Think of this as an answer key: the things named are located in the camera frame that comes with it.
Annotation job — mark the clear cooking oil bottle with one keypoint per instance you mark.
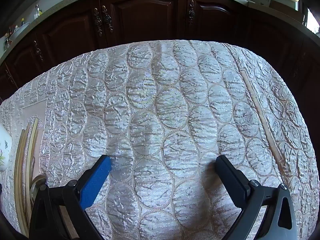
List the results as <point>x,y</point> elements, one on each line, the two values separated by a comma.
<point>38,11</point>

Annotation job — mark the metal spoon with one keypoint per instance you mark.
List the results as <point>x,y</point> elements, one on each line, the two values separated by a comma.
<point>35,183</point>

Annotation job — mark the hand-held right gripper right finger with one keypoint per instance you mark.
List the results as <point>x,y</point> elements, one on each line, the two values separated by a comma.
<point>230,177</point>

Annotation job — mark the wooden cutting board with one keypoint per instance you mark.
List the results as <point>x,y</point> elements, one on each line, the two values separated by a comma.
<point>282,8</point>

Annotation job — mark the yellow cap bottle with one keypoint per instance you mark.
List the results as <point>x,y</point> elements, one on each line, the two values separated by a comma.
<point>23,22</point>

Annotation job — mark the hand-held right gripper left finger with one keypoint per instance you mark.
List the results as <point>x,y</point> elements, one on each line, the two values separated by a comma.
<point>97,180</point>

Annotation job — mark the white ceramic bowl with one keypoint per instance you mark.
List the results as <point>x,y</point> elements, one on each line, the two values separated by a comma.
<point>18,31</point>

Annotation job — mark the brown wooden cabinet door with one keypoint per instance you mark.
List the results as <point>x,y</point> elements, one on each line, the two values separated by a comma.
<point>5,90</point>
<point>145,17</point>
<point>72,30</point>
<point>22,60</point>
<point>217,22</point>

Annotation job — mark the brown wooden base cabinet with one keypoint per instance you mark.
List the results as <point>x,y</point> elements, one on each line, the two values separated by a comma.
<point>150,17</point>

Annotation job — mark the quilted beige tablecloth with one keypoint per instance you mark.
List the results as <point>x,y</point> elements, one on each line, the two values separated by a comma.
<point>162,105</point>

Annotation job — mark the white floral mug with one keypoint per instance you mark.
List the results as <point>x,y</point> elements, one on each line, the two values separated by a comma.
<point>4,147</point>

